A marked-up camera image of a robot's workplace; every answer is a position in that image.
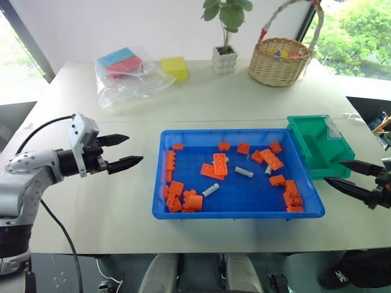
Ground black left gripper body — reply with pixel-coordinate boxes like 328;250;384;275
81;136;110;176

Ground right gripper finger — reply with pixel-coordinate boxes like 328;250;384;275
324;176;375;206
339;159;384;178

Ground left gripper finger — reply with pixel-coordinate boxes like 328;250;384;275
97;134;130;148
106;156;144;175

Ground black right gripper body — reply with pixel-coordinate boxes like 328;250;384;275
368;157;391;210

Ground green plastic bin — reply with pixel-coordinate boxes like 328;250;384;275
286;114;356;181

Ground clear label holder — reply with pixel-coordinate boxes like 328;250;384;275
324;119;342;141

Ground clear plastic bag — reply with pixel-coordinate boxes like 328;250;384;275
94;45;178;109

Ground square orange block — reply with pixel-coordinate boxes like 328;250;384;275
168;180;186;197
166;193;184;213
282;190;304;207

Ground pink sponge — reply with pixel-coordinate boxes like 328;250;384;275
104;54;145;79

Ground orange plastic toy brick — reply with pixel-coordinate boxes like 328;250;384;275
185;194;204;212

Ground blue sponge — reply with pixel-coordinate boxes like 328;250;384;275
97;46;136;69

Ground black shoe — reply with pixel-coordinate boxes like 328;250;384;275
318;248;391;290

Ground dark side table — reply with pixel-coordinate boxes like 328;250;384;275
0;101;38;154

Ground yellow sponge block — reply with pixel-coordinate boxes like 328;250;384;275
160;56;189;83

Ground blue plastic tray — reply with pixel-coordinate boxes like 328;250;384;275
152;129;326;221

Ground grey rounded shape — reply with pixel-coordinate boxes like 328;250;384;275
225;253;265;293
137;253;180;293

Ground white bubble plant pot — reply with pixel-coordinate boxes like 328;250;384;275
211;45;239;76

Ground colourful pieces in basket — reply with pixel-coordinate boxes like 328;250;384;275
269;48;302;60

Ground green leafy plant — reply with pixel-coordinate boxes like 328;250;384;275
200;0;254;52

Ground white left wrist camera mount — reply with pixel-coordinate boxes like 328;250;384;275
67;113;101;179

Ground wooden stick frame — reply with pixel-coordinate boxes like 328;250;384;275
370;110;391;136

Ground thin white cable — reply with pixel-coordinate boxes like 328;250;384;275
95;257;123;285

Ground dark window frame post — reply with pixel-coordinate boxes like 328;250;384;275
294;0;322;44
4;0;56;84

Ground wicker basket with handle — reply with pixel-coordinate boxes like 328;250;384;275
247;0;326;88

